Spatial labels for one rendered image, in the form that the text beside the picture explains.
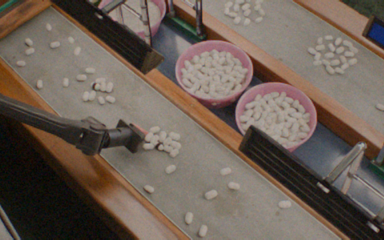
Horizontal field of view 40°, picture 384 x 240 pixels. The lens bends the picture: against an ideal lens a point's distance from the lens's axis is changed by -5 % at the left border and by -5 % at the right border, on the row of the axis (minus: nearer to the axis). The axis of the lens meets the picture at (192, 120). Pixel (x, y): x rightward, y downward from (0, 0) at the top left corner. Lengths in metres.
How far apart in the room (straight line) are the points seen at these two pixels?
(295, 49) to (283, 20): 0.15
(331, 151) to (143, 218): 0.67
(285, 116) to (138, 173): 0.52
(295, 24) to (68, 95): 0.88
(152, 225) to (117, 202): 0.13
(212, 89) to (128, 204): 0.51
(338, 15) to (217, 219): 0.96
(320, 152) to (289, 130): 0.13
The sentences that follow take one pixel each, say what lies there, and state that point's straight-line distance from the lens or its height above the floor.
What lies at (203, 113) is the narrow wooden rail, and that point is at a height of 0.76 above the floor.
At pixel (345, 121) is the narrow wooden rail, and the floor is 0.76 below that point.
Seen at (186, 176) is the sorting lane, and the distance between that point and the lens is 1.71.
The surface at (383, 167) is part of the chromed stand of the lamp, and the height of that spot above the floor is 0.71.
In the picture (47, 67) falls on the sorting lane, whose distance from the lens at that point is 2.06.
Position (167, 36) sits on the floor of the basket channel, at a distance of 2.16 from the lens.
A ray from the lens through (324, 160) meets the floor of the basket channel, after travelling 1.85.
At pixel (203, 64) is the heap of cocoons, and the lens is 1.98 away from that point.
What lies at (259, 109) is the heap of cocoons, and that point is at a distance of 1.85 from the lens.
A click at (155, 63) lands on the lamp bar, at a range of 1.56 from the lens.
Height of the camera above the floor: 2.23
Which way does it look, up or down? 55 degrees down
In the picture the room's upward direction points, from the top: 3 degrees counter-clockwise
